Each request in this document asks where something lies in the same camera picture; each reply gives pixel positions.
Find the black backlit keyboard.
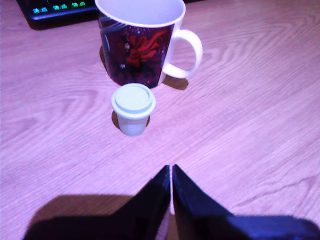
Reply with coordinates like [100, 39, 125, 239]
[16, 0, 100, 31]

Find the printed mug with white handle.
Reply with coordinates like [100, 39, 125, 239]
[94, 0, 204, 89]

